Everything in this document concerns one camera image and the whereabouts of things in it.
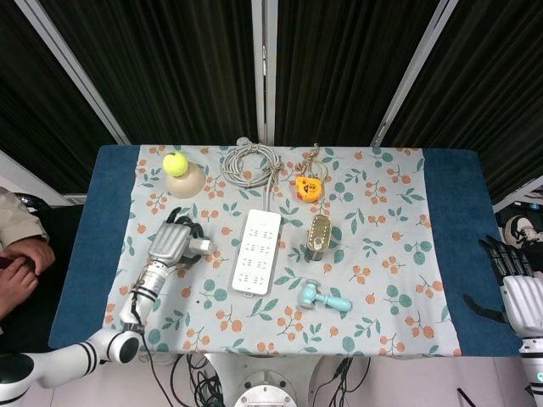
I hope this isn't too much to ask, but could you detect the white and black sneaker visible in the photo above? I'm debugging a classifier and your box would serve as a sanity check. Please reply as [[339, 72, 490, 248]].
[[503, 215, 543, 254]]

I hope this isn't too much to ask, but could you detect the beige upturned bowl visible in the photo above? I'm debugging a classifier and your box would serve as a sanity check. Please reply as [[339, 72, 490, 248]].
[[165, 163, 206, 199]]

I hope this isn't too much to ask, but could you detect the black floor cable bundle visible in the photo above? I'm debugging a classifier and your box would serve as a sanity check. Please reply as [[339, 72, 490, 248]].
[[169, 354, 226, 407], [311, 356, 372, 407]]

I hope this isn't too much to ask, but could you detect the orange tape measure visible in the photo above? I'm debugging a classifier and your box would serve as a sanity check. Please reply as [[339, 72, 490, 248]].
[[294, 176, 323, 202]]

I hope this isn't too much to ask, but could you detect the yellow tennis ball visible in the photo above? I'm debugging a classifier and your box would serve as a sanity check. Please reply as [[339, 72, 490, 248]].
[[162, 151, 189, 177]]

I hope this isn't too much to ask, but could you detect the black curtain panel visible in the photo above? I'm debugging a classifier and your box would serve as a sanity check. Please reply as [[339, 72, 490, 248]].
[[274, 0, 443, 148], [38, 0, 260, 146], [0, 0, 116, 194], [380, 0, 543, 204]]

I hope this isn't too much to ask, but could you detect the tan twine string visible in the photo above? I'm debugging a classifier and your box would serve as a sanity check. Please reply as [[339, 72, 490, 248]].
[[299, 142, 327, 179]]

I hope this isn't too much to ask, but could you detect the black chair armrest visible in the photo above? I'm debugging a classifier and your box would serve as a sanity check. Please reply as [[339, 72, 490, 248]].
[[14, 192, 54, 212]]

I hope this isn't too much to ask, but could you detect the floral grey tablecloth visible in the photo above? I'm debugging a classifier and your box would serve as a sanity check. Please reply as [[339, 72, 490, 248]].
[[98, 144, 462, 356]]

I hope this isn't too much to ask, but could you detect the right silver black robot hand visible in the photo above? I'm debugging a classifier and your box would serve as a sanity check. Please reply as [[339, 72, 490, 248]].
[[462, 236, 543, 339]]

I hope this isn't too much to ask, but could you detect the grey metal frame post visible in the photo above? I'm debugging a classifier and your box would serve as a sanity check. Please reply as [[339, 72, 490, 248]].
[[14, 0, 131, 145], [250, 0, 279, 145], [368, 0, 459, 148]]

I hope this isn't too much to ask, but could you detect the seated person in beige jacket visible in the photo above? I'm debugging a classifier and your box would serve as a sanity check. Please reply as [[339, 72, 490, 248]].
[[0, 186, 57, 323]]

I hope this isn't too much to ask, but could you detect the blue table cover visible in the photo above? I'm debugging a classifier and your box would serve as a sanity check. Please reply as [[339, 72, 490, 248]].
[[48, 144, 521, 358]]

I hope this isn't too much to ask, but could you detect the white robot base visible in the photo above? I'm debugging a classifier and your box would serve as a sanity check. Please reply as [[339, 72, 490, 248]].
[[205, 354, 340, 407]]

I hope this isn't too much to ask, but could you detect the grey cable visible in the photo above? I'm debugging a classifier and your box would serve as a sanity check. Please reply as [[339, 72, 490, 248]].
[[221, 136, 283, 213]]

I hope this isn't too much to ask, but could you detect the white power strip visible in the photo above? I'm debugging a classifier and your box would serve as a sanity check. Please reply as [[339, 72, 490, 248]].
[[231, 209, 283, 298]]

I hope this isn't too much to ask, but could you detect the white charger plug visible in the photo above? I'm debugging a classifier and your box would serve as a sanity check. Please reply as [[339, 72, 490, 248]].
[[188, 239, 216, 256]]

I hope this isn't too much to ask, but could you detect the light blue toy hammer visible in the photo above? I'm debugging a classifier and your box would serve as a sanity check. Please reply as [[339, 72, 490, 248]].
[[296, 279, 354, 314]]

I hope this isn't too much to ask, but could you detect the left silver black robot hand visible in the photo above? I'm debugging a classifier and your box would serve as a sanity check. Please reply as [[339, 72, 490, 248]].
[[146, 206, 205, 269]]

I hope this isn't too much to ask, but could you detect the gold metal tin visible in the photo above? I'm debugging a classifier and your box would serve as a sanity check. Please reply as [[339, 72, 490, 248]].
[[305, 214, 333, 263]]

